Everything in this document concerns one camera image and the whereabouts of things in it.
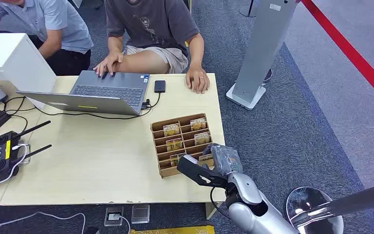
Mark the white box cabinet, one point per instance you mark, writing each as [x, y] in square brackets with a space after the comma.
[12, 61]

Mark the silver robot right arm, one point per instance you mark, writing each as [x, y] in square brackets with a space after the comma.
[254, 210]

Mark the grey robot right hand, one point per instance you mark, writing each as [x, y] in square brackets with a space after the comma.
[225, 160]

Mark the red barrier belt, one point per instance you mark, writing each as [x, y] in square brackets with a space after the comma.
[351, 55]

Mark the person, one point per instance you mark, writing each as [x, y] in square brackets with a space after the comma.
[51, 25]
[151, 29]

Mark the person's left hand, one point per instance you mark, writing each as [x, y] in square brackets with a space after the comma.
[197, 80]

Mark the pale table leg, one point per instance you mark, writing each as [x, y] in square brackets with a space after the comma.
[212, 210]

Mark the yellow printed sheet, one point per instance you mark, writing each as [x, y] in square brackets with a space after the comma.
[174, 230]

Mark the person's forearm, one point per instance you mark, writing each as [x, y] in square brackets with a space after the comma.
[50, 43]

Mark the silver kiosk pillar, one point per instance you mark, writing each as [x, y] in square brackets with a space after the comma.
[264, 48]

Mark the black external drive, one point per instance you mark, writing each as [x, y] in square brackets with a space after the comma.
[160, 86]

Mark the dark stanchion base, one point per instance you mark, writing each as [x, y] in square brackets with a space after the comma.
[248, 11]

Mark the person's left forearm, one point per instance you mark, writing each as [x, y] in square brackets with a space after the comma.
[196, 51]

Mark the grey open laptop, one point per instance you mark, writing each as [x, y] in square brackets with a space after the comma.
[109, 92]

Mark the person's right hand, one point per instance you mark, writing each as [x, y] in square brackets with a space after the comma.
[108, 64]

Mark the brown wooden card holder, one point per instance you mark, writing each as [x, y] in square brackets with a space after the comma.
[187, 134]

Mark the chrome stanchion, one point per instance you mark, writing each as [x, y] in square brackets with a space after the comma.
[316, 210]

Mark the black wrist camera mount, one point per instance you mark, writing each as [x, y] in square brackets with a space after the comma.
[195, 171]

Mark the floor power socket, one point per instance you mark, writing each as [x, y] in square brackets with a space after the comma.
[113, 216]

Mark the person's right forearm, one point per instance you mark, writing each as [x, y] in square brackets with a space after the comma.
[115, 45]

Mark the grey floor socket cover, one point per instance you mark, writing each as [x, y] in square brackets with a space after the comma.
[140, 213]

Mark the yellow printed card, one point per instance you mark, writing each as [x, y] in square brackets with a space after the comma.
[202, 138]
[175, 160]
[171, 130]
[198, 124]
[205, 158]
[174, 144]

